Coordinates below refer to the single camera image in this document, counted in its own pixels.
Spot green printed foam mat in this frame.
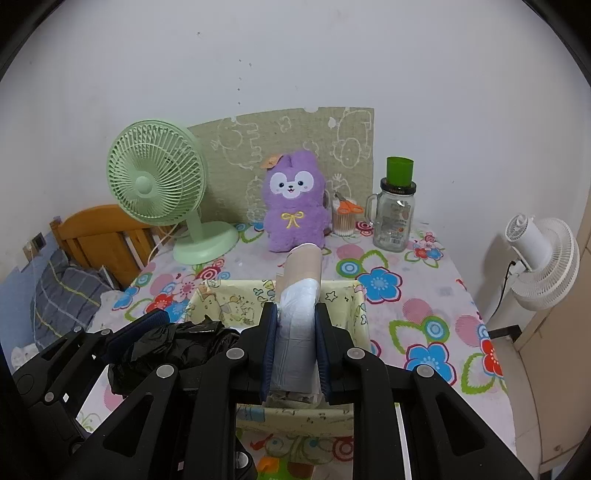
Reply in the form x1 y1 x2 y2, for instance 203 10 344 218
187 107 375 227

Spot white fan cable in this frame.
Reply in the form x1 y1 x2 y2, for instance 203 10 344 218
148 224 190 264

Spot cotton swab jar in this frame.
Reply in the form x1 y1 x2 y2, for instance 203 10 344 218
331 203 365 237

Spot glass jar mug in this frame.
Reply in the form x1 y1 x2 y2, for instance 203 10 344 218
365 178 417 251

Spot floral tablecloth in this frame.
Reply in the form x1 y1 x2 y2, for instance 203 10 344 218
76 219 515 480

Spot blue bed sheet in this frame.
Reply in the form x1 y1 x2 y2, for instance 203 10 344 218
0 263 51 358

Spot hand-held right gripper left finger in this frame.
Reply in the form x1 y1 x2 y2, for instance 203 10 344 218
55 304 278 480

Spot black fan cable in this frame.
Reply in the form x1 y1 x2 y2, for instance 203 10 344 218
489 258 520 319

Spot wooden headboard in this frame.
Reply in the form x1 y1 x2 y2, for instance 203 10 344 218
50 204 171 291

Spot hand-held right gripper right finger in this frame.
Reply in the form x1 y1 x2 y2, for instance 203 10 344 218
315 302 536 480

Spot green desk fan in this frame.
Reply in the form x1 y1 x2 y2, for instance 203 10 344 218
107 120 239 265

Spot green plastic cup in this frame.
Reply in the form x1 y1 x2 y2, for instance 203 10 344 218
386 157 415 186

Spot black metal frame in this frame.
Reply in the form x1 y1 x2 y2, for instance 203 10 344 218
487 325 522 342

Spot black plastic bag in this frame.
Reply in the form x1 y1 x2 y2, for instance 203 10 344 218
108 320 241 398

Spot printed fabric storage box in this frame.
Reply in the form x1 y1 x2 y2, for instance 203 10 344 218
185 278 372 439

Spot white fan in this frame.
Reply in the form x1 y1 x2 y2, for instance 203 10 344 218
505 213 580 311

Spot grey plaid pillow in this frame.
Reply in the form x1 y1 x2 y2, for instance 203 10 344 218
30 249 114 344

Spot purple plush toy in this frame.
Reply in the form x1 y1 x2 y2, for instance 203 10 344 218
260 148 332 254

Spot beige wooden cabinet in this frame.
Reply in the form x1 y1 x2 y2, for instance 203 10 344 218
515 231 591 472

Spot white bag roll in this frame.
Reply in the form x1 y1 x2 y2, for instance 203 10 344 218
270 244 324 402

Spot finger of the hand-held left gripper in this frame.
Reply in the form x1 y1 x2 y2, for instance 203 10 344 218
42 364 112 417
44 309 170 370

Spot orange handled scissors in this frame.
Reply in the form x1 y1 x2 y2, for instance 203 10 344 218
335 191 365 215

